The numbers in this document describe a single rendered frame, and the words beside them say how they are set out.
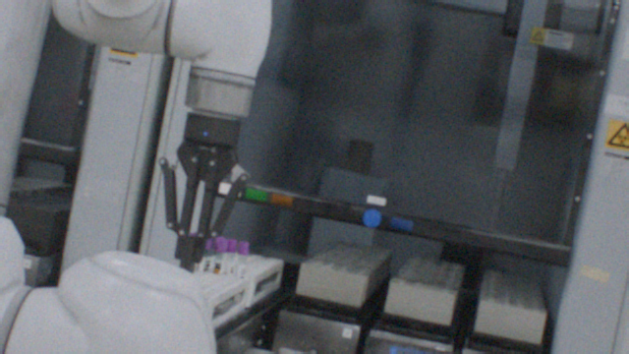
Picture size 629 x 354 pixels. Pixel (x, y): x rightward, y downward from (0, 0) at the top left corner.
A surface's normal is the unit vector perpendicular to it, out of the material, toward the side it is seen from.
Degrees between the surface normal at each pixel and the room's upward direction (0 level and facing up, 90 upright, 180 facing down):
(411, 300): 90
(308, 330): 90
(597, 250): 90
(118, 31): 147
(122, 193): 90
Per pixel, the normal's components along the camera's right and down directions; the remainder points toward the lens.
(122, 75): -0.14, 0.03
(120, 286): 0.00, -0.53
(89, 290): -0.26, -0.58
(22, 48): 0.80, 0.08
